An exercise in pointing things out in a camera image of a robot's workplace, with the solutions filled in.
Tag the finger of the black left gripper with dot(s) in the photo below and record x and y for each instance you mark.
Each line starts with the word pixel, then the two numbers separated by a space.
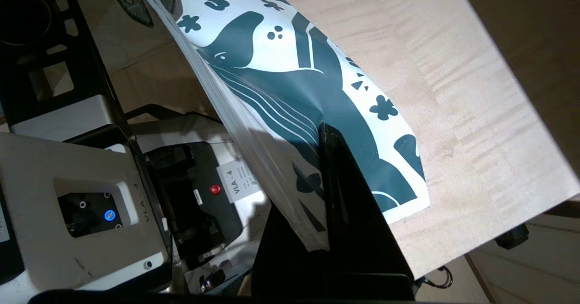
pixel 131 0

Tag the white floral zip pouch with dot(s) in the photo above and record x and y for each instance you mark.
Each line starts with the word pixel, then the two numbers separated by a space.
pixel 272 68

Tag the grey black robot base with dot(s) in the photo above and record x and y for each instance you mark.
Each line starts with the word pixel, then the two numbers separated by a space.
pixel 45 181

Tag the black desk edge knob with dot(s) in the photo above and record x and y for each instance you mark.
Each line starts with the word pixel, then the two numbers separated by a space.
pixel 512 237

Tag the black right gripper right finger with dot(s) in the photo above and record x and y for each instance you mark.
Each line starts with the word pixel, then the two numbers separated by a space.
pixel 358 231

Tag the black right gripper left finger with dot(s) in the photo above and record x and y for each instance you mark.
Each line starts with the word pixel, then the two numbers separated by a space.
pixel 285 258

